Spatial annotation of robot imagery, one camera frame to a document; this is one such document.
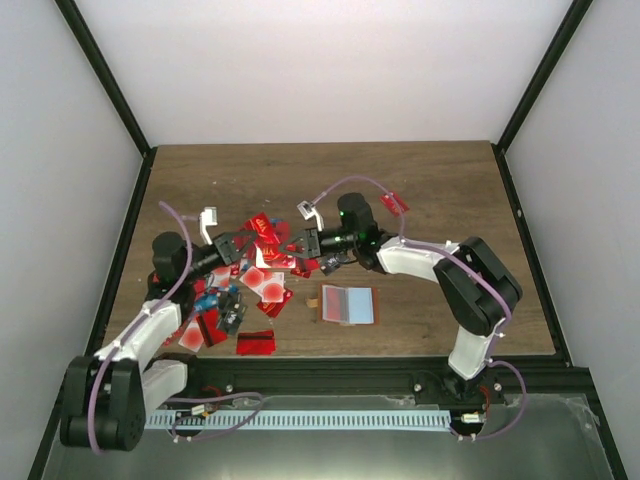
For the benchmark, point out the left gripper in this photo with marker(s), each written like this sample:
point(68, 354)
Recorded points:
point(227, 248)

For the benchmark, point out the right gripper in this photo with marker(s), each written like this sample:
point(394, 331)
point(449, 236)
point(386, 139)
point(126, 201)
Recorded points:
point(312, 242)

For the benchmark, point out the red VIP card handled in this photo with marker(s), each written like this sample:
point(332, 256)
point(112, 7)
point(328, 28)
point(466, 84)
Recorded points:
point(301, 269)

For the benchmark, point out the black vip card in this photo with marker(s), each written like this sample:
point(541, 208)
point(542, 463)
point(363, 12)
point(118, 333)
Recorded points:
point(330, 264)
point(229, 321)

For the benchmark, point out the red card vertical stripe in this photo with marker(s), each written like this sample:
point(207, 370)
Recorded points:
point(335, 304)

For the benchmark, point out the brown leather card holder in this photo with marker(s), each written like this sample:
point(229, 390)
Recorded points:
point(362, 302)

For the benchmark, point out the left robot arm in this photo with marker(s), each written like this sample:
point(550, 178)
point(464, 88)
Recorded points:
point(108, 395)

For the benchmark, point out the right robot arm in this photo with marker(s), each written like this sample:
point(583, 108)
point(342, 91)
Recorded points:
point(481, 292)

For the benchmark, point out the white card red circle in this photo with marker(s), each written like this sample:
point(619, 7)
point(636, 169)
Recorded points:
point(272, 287)

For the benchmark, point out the lone red VIP card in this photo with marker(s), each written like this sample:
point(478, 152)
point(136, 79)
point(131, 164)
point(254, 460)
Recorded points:
point(394, 204)

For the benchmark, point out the red card horizontal stripe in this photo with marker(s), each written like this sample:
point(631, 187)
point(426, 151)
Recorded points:
point(261, 343)

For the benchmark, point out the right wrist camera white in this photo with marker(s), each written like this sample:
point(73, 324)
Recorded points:
point(309, 211)

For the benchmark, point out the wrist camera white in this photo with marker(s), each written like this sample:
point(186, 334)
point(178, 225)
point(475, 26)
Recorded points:
point(309, 211)
point(207, 219)

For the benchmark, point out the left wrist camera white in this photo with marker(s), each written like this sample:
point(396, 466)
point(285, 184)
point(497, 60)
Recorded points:
point(207, 219)

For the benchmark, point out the black frame front beam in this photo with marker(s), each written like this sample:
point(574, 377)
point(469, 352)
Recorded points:
point(428, 379)

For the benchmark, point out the light blue slotted rail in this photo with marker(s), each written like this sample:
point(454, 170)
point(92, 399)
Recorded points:
point(401, 420)

